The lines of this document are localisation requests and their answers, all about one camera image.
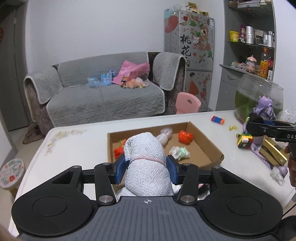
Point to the colourful toy block strip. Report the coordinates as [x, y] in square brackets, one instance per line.
[218, 120]

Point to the blue toy castle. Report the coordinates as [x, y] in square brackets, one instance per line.
[101, 80]

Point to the gold box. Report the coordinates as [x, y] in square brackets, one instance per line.
[273, 153]

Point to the grey covered sofa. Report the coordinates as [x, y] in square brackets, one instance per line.
[62, 95]

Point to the pink plastic chair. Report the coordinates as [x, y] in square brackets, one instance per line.
[187, 103]

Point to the floral round stool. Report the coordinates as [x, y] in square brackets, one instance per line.
[11, 174]

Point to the white waffle towel roll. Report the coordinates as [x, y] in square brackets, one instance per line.
[146, 174]

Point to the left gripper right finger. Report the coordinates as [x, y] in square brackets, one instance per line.
[186, 175]

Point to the lego brick block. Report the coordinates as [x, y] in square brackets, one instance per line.
[244, 141]

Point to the pink plastic bag on sofa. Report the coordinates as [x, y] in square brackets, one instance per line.
[131, 70]

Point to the glass fish bowl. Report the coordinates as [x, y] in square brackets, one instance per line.
[249, 92]

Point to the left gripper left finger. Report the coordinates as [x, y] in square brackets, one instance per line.
[106, 175]

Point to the brown cardboard tray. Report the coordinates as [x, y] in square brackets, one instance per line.
[203, 152]

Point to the decorated refrigerator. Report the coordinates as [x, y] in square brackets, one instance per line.
[192, 35]

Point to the yellow plastic piece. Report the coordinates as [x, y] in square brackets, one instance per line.
[233, 128]

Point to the grey shelf cabinet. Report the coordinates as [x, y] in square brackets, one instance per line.
[239, 15]

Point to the plush toy on sofa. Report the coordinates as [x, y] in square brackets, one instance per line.
[134, 83]

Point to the dark door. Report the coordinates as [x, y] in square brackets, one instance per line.
[14, 108]

